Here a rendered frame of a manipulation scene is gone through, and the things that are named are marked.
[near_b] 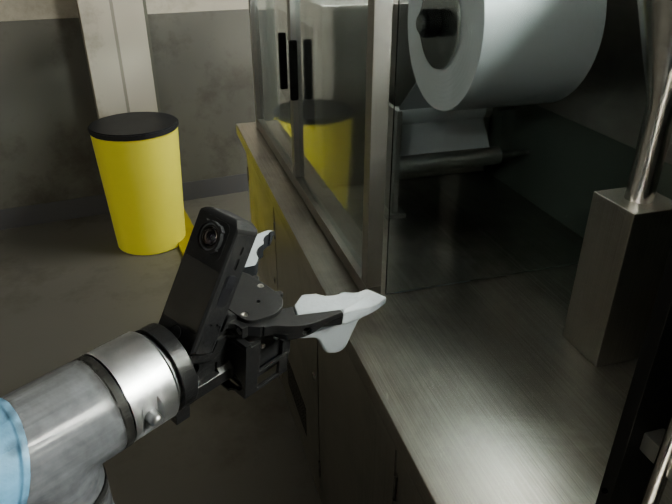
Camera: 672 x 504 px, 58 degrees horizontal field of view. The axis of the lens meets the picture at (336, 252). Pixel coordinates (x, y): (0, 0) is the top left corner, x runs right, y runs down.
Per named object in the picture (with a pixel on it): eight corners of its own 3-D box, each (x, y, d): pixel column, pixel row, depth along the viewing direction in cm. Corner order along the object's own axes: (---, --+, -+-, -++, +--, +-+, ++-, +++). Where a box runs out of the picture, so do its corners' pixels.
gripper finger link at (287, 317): (333, 304, 56) (238, 309, 54) (335, 288, 55) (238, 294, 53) (345, 338, 52) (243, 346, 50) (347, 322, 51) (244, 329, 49)
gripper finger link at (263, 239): (243, 265, 67) (223, 318, 59) (245, 218, 63) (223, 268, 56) (271, 269, 67) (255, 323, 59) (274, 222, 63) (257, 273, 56)
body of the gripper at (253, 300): (239, 328, 61) (133, 390, 52) (241, 256, 56) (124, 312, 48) (294, 368, 57) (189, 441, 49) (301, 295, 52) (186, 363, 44)
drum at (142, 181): (184, 219, 358) (170, 107, 326) (200, 249, 324) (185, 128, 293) (107, 232, 342) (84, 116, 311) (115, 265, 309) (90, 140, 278)
